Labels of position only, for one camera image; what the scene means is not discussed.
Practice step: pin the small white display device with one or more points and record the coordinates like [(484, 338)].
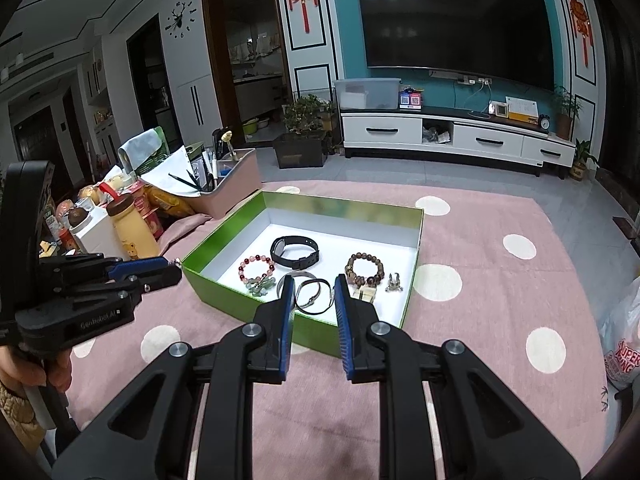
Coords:
[(498, 110)]

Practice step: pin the black alarm clock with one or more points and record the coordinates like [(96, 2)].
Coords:
[(545, 122)]

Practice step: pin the black deer wall clock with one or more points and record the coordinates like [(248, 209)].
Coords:
[(180, 21)]

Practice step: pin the beige jewelry card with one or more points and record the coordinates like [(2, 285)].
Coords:
[(366, 294)]

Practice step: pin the bunch of pens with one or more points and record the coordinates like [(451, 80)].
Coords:
[(210, 165)]

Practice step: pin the green cardboard box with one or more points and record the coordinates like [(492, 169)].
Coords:
[(225, 295)]

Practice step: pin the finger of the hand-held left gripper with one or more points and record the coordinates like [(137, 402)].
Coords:
[(150, 280), (137, 267)]

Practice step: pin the black plant crate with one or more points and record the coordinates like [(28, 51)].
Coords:
[(300, 152)]

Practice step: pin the clear storage box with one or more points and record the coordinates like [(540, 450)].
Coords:
[(367, 94)]

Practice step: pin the yellow bear bottle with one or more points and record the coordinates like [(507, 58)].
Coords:
[(132, 235)]

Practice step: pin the white green folded cloth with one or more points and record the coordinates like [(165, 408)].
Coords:
[(142, 150)]

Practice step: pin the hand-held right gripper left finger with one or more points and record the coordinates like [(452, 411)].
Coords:
[(286, 320)]

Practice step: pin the white paper sheet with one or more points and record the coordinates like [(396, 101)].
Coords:
[(165, 175)]

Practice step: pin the pink polka-dot tablecloth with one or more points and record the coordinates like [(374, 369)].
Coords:
[(490, 300)]

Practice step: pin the yellow snack packet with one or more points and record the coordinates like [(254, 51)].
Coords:
[(167, 202)]

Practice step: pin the bonsai plant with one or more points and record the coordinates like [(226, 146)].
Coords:
[(302, 112)]

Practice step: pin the person's left hand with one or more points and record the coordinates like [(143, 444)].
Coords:
[(30, 372)]

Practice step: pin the desk calendar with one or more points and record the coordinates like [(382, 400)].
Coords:
[(522, 109)]

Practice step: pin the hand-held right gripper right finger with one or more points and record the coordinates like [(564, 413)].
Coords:
[(342, 320)]

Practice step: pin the white power strip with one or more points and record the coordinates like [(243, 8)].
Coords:
[(460, 78)]

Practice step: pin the white red plastic bag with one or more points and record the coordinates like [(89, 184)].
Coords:
[(622, 340)]

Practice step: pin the tall potted plant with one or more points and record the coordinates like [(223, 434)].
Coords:
[(565, 125)]

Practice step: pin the pink organizer bin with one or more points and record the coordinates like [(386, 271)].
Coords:
[(230, 195)]

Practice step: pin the black fitness band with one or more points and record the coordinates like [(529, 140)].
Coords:
[(279, 249)]

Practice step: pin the large flat television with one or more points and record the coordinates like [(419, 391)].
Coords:
[(455, 25)]

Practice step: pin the white box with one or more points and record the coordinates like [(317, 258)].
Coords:
[(97, 237)]

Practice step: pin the silver bangle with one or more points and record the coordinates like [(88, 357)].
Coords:
[(300, 273)]

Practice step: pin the small potted plant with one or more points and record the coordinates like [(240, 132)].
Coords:
[(580, 165)]

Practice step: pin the white television cabinet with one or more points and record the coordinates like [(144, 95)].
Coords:
[(385, 130)]

